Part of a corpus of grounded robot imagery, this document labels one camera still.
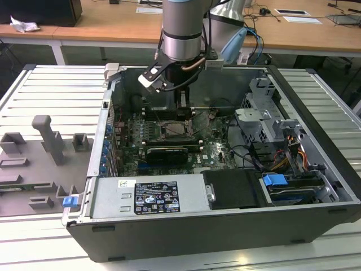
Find metal socket cover frame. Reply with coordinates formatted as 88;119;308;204
189;111;212;136

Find black RAM slot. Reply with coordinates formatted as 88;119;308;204
143;108;196;115
143;143;204;150
142;138;202;145
143;112;197;120

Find thin metal locking lever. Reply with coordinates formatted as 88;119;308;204
142;97;162;126

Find CPU socket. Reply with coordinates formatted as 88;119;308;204
159;120;196;141

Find pale blue teach pendant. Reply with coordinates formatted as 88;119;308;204
219;27;249;65

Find black graphics card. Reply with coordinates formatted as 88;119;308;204
146;146;189;165

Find metal drive cage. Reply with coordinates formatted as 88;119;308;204
233;77;307;145

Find green motherboard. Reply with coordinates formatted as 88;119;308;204
112;107;241;177

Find long wooden desk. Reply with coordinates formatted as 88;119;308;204
52;0;361;62

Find black plastic shroud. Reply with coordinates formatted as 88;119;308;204
202;169;271;211

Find black label sticker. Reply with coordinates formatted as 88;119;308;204
134;181;179;215

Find white paper sheet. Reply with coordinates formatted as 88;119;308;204
283;16;324;25

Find hard disk in blue carrier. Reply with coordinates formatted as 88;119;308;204
261;174;323;206

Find silver power supply unit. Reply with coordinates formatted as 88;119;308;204
90;173;213;220

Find grey parts rack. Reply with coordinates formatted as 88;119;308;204
0;115;95;218

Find black box on desk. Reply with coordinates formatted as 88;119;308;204
0;0;83;28

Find small wooden desk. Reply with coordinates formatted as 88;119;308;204
0;24;67;66

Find open black PC case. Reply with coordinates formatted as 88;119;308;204
61;63;361;263

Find crumpled white paper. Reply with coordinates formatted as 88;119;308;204
10;15;41;33

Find black camera cable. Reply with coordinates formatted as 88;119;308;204
162;73;203;93

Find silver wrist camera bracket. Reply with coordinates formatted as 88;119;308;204
205;57;225;72

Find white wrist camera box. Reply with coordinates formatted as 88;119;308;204
138;65;168;93

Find grey case latch handle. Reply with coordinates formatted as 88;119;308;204
103;62;126;83

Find white desk cable plate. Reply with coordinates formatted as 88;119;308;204
274;8;311;16
135;6;164;15

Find blue cable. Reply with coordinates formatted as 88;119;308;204
244;25;265;66

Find black wire in case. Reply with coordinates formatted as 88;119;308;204
227;144;266;173

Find orange and yellow wires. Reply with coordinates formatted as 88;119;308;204
270;150;309;173

